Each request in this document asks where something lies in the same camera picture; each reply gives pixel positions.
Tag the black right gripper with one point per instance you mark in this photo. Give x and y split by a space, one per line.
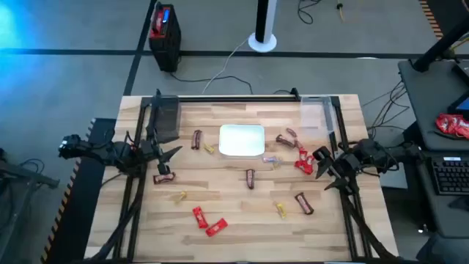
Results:
346 166

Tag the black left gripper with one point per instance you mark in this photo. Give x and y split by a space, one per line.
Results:
150 152

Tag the brown Snickers candy bar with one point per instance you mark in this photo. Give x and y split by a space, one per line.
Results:
196 139
250 179
164 178
304 203
285 141

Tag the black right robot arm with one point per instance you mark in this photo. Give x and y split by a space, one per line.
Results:
373 150

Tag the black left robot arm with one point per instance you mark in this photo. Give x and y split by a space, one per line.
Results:
99 150

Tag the red candy packet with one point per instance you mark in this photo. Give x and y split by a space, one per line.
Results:
302 154
304 167
310 160

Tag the yellow candy packet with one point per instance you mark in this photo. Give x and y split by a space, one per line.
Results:
277 165
180 197
209 148
281 210

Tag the small pinkish candy wrapper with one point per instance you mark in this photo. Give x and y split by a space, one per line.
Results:
269 159

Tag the red KitKat candy bar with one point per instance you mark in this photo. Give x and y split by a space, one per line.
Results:
200 217
216 227

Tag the red candy bag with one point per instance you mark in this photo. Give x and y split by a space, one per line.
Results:
452 124

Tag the dark grey plastic bin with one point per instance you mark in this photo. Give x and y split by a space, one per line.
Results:
168 117

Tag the clear plastic bin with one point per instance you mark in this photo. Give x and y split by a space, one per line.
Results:
317 117

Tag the white plastic bin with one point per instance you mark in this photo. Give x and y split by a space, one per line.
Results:
242 140

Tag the black hazard-striped base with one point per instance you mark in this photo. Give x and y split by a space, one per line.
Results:
78 205
432 18

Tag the grey side desk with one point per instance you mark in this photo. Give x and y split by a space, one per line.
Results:
425 102

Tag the black keyboard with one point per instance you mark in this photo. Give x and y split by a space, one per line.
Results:
452 176

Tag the black power station red top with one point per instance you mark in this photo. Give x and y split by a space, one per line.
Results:
166 40

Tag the black floor stand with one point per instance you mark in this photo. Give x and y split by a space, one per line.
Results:
25 176

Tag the laptop with blue screen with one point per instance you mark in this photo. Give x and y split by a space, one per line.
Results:
461 106

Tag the white round pole base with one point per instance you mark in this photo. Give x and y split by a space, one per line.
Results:
262 42

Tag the yellow floor tool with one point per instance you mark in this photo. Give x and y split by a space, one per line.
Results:
340 11

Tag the black table frame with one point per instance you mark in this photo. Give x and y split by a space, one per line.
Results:
256 98

